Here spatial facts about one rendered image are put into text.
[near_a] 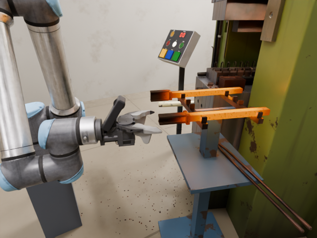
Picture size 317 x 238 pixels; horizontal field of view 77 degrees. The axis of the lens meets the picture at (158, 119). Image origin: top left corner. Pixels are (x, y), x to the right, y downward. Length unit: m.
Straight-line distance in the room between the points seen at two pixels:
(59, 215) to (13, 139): 0.87
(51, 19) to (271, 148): 1.06
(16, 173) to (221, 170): 0.73
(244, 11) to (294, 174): 0.89
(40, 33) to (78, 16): 2.65
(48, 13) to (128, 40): 2.93
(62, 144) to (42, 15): 0.44
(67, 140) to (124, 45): 3.15
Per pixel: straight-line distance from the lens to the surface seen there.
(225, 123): 1.23
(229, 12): 1.23
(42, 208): 1.46
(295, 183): 1.33
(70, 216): 1.55
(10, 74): 0.77
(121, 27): 3.68
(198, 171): 0.87
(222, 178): 0.86
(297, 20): 0.98
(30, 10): 0.84
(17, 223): 1.85
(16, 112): 0.74
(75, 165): 0.72
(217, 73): 1.26
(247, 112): 0.77
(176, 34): 1.85
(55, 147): 0.68
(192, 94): 0.92
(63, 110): 1.12
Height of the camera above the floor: 1.27
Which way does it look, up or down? 26 degrees down
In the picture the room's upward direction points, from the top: straight up
